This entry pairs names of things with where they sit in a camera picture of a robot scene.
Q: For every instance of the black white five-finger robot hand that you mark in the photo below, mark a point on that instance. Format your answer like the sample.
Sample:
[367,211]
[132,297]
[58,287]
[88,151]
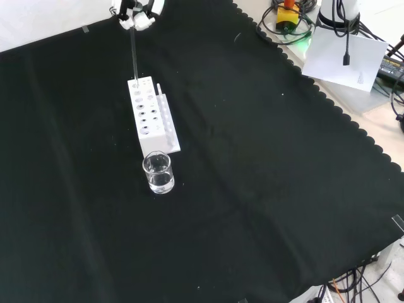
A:
[139,20]

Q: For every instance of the clear glass rod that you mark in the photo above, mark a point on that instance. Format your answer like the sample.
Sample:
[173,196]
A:
[134,53]

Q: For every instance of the white test tube rack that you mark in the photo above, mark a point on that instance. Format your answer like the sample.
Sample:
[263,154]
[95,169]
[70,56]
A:
[151,132]

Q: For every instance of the clear tape piece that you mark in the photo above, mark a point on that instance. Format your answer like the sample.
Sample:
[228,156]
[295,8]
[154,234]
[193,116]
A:
[398,222]
[85,29]

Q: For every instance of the yellow stop button box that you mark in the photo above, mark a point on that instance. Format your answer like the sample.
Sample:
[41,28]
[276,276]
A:
[287,17]

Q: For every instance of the clear glass beaker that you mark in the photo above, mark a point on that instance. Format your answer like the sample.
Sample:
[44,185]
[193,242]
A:
[158,176]

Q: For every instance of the black bench cloth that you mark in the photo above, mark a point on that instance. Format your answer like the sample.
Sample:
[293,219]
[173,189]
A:
[221,189]

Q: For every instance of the white paper sheet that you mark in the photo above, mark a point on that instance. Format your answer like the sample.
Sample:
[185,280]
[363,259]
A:
[363,63]

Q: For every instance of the pale board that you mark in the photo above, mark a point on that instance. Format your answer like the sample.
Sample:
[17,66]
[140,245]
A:
[356,99]

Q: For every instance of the black power adapter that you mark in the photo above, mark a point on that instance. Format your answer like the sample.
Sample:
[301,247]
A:
[391,67]

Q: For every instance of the black tripod leg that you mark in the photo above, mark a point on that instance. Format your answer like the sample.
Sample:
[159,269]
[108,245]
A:
[396,47]

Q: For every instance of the white power strip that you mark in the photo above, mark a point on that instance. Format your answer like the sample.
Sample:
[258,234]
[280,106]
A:
[323,295]

